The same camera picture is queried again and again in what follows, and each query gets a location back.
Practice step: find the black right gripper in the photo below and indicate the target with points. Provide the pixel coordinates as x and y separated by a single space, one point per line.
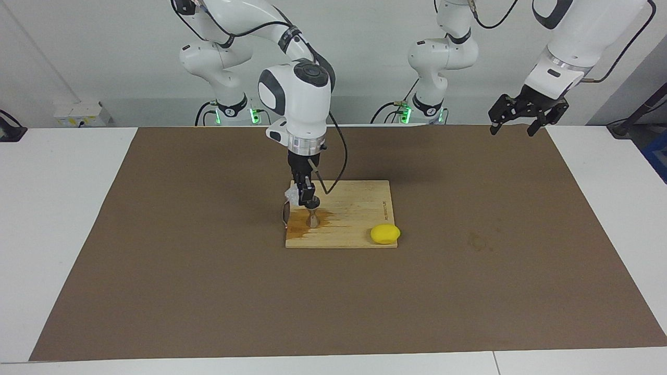
303 169

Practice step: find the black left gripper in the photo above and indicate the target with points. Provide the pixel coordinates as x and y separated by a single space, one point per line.
534 101

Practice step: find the clear glass cup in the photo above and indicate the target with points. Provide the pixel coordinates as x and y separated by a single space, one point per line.
292 197

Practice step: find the steel cocktail jigger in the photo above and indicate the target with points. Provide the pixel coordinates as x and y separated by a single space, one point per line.
312 219

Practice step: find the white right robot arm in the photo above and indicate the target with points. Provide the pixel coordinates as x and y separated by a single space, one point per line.
302 104

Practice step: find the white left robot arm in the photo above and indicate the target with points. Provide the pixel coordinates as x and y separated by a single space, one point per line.
589 36

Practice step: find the wooden cutting board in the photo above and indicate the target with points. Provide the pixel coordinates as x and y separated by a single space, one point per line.
359 208

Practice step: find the yellow lemon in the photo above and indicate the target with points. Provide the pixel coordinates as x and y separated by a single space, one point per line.
385 234

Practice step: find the black stand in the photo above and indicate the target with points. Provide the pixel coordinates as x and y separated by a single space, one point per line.
620 127

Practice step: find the brown table mat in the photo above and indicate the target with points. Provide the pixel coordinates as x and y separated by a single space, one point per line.
333 302

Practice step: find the blue crate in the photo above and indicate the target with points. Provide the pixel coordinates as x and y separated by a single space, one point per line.
657 153

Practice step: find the white wall socket box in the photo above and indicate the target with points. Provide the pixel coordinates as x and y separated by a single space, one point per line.
78 114

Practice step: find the black clamp mount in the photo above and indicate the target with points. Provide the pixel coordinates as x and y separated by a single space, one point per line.
10 133

